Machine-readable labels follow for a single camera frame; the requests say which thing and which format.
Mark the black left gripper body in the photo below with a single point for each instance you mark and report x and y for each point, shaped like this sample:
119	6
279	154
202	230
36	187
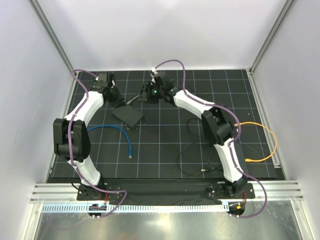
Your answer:
116	99

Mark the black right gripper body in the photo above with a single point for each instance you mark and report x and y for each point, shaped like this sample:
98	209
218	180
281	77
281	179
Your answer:
152	96

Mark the black network switch box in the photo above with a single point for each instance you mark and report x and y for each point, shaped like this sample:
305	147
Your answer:
128	115

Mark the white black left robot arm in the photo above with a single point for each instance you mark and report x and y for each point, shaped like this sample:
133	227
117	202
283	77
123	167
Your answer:
70	135

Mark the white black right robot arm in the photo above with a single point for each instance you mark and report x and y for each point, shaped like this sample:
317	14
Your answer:
217	124

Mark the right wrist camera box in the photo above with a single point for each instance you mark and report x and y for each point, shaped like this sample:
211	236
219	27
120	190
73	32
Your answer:
160	78

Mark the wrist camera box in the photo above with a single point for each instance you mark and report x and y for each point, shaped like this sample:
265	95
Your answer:
160	78
103	81

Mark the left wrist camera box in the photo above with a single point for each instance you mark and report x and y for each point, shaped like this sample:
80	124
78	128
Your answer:
103	81

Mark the aluminium left frame post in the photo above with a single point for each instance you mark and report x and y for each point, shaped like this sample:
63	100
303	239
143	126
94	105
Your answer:
51	33

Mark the aluminium frame post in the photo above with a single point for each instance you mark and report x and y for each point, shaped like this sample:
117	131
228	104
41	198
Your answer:
282	15
51	33

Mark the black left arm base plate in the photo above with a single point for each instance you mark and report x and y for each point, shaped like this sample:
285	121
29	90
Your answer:
98	193

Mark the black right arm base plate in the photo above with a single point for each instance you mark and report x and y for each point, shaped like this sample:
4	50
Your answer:
221	191

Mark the white slotted cable duct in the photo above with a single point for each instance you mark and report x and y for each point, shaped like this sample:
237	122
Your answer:
105	208

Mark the aluminium right frame post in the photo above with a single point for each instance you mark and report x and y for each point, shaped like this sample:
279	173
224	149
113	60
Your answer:
282	15

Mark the aluminium front frame rail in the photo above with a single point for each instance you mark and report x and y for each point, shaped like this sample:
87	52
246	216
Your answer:
169	192

